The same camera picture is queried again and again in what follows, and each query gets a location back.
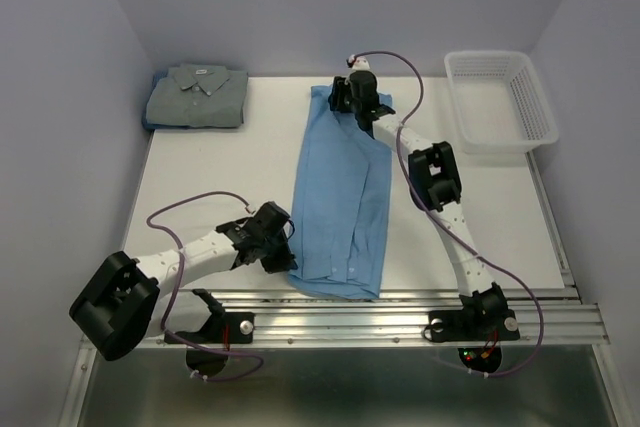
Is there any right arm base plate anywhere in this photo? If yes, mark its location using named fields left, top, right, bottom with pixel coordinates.
left=422, top=309, right=520, bottom=343

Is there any light blue long sleeve shirt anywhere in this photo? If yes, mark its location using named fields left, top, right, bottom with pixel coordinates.
left=288, top=85, right=392, bottom=300

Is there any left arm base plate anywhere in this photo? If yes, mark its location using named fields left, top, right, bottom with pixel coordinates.
left=177, top=311, right=255, bottom=345

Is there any aluminium rail frame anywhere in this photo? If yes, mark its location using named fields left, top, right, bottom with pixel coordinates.
left=82, top=226, right=614, bottom=348

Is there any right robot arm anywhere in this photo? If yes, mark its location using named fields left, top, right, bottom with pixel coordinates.
left=329, top=70, right=509, bottom=342

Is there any white plastic basket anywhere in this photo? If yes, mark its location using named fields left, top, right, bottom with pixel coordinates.
left=444, top=50, right=559, bottom=155

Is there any folded blue shirt under grey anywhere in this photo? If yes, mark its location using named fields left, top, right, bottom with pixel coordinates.
left=141, top=69, right=168, bottom=132

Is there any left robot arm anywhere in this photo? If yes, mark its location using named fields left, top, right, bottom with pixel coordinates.
left=69, top=202, right=296, bottom=361

